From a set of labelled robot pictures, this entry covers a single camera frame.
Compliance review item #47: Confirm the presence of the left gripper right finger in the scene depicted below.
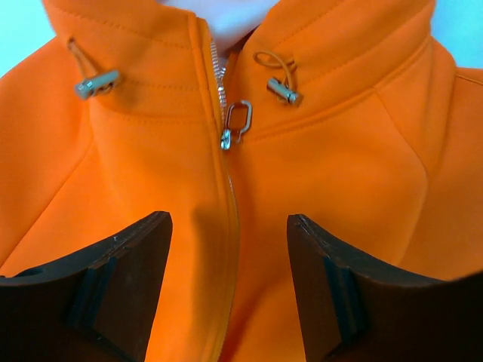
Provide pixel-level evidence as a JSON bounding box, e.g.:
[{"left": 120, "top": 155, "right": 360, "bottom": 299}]
[{"left": 287, "top": 215, "right": 482, "bottom": 361}]

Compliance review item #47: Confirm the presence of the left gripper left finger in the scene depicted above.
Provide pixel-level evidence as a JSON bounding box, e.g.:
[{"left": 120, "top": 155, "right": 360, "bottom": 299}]
[{"left": 1, "top": 212, "right": 173, "bottom": 361}]

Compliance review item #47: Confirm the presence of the orange zip jacket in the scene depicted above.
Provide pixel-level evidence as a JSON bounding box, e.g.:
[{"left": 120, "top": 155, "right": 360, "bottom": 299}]
[{"left": 1, "top": 1, "right": 482, "bottom": 361}]

